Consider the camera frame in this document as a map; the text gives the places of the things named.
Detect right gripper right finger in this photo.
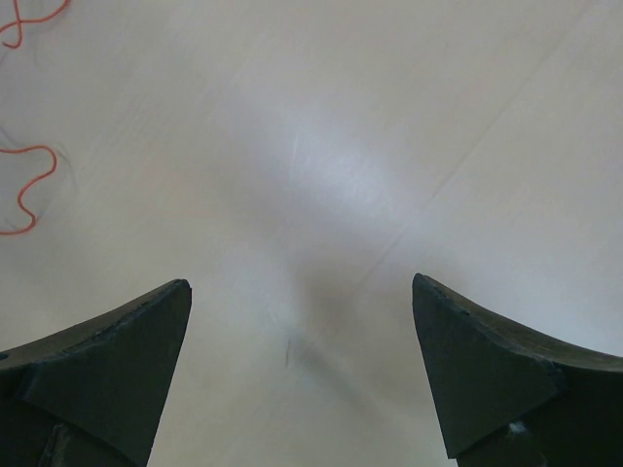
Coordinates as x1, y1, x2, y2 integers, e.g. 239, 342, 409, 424
412, 274, 622, 466

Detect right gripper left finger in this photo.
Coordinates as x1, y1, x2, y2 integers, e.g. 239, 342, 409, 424
1, 279, 191, 466

